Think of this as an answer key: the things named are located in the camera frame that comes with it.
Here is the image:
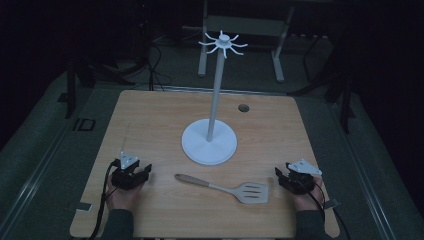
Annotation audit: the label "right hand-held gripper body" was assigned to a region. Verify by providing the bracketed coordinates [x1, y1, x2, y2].
[281, 158, 323, 196]

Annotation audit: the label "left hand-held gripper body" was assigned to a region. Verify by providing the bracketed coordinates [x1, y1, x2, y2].
[110, 150, 145, 191]

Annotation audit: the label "person's left hand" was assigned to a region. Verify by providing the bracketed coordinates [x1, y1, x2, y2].
[105, 180, 145, 213]

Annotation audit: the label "person's right hand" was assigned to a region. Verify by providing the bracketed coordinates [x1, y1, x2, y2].
[292, 175, 325, 212]

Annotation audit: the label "white hook stand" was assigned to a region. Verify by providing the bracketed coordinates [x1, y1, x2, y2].
[180, 29, 249, 167]

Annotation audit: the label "dark metal stand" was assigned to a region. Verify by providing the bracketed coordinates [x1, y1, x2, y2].
[56, 56, 136, 120]
[287, 29, 357, 135]

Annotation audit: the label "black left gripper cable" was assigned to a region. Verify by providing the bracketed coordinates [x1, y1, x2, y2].
[87, 159, 122, 240]

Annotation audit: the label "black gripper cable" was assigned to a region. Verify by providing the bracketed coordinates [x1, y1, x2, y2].
[304, 181, 352, 240]
[87, 159, 122, 240]

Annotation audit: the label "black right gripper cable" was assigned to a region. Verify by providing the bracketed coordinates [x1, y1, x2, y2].
[304, 181, 352, 240]

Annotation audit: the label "slotted spatula with wooden handle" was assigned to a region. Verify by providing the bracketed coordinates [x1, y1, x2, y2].
[174, 173, 270, 205]

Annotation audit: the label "black floor cables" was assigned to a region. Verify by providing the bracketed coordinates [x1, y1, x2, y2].
[143, 19, 175, 92]

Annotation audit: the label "white metal desk frame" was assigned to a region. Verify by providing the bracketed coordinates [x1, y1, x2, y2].
[197, 0, 297, 84]

